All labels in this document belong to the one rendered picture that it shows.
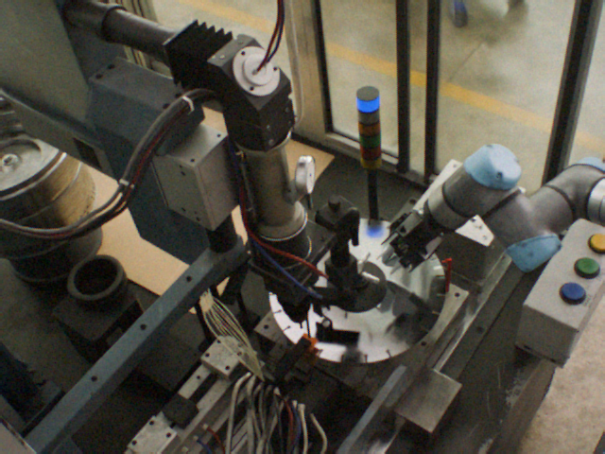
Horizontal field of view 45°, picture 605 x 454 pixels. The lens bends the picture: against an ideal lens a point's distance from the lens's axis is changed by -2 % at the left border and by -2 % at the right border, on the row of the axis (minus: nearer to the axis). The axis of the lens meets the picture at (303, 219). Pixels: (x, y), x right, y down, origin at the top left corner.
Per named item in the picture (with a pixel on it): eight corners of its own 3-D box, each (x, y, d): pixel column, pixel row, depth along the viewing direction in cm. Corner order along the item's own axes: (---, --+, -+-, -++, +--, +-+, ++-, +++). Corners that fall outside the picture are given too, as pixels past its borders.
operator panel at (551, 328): (569, 252, 163) (580, 208, 152) (616, 272, 159) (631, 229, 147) (513, 344, 150) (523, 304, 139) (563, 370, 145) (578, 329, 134)
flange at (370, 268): (323, 307, 137) (321, 300, 135) (331, 259, 144) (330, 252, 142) (383, 312, 135) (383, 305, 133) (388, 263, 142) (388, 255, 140)
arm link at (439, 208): (454, 169, 121) (490, 205, 120) (439, 183, 124) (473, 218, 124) (433, 192, 116) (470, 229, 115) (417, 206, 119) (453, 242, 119)
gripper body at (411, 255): (376, 244, 128) (414, 210, 118) (401, 218, 133) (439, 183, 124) (408, 276, 127) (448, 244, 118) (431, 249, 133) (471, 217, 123)
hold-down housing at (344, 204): (343, 262, 128) (335, 181, 112) (364, 276, 125) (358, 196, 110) (321, 282, 126) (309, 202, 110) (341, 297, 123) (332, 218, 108)
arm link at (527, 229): (589, 228, 110) (544, 170, 112) (538, 268, 106) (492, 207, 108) (563, 244, 117) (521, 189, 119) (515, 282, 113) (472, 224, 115)
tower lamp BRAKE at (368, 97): (364, 95, 147) (364, 82, 145) (384, 102, 145) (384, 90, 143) (352, 108, 145) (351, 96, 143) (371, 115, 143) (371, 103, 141)
